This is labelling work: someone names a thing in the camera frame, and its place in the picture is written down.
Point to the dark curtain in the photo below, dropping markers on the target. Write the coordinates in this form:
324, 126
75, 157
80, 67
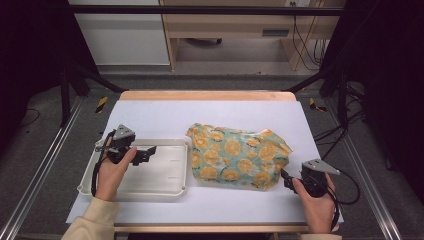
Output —
390, 66
30, 50

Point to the white cabinet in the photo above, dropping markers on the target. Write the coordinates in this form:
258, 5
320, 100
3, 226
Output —
123, 36

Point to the person's right hand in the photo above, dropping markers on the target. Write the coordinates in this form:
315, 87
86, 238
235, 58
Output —
315, 210

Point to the wooden table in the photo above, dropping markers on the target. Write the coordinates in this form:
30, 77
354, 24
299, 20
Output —
206, 95

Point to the yellow black floor tape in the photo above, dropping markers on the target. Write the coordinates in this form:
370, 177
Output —
101, 104
314, 105

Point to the black metal stand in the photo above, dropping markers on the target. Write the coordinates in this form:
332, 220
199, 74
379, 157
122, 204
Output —
341, 93
65, 96

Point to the black horizontal frame bar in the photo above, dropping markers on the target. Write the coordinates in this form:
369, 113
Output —
200, 10

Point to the white plastic tray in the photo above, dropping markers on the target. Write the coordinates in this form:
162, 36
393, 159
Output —
160, 170

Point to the aluminium floor rail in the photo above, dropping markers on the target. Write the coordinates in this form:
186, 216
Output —
370, 186
40, 173

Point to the light wooden desk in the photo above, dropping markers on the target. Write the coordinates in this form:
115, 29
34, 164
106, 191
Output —
230, 25

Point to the person's left hand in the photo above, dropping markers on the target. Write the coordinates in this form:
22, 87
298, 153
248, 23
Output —
111, 178

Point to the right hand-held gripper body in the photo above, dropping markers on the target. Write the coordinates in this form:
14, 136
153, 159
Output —
315, 178

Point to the patterned teal orange cloth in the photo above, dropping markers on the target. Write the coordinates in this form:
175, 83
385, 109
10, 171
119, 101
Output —
238, 156

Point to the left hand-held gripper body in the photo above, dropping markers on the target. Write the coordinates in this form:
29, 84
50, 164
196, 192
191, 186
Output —
120, 144

